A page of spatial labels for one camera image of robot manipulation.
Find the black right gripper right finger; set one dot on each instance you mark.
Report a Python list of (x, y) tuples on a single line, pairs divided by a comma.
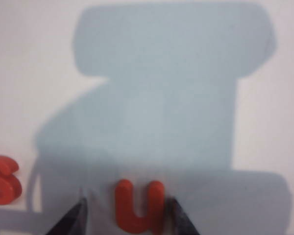
[(181, 220)]

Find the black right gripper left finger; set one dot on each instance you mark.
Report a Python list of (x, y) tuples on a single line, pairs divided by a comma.
[(74, 220)]

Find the orange letter u magnet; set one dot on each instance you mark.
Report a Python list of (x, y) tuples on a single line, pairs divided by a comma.
[(134, 218)]

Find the orange letter s magnet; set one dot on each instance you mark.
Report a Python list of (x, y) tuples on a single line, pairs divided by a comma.
[(3, 182)]

